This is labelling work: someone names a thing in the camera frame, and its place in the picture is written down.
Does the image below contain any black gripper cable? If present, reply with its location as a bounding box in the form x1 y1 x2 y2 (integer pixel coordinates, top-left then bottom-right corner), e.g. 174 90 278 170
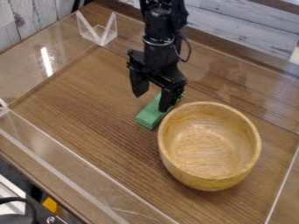
172 30 192 63

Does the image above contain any green rectangular block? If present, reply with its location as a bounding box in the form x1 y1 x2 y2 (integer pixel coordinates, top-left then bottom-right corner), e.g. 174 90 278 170
135 94 182 130

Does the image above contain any yellow and black device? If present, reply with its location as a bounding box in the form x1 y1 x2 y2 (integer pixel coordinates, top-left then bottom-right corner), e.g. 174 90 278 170
42 197 80 224

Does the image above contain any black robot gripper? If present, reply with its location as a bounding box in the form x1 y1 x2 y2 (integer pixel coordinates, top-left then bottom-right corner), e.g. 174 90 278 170
127 38 187 113

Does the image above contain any black cable near corner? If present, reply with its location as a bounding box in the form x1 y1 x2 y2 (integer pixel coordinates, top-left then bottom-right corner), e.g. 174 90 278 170
0 195 40 224

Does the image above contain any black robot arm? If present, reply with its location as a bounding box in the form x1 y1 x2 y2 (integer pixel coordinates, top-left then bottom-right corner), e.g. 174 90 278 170
127 0 192 112

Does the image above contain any clear acrylic corner bracket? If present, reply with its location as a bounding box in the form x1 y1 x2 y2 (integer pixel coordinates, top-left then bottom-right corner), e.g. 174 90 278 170
75 11 118 46

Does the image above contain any brown wooden bowl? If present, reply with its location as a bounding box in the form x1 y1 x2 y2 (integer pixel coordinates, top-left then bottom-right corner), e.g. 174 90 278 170
158 101 262 192

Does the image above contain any clear acrylic front wall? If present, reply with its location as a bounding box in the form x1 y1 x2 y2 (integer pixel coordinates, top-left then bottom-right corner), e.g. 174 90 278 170
0 99 179 224

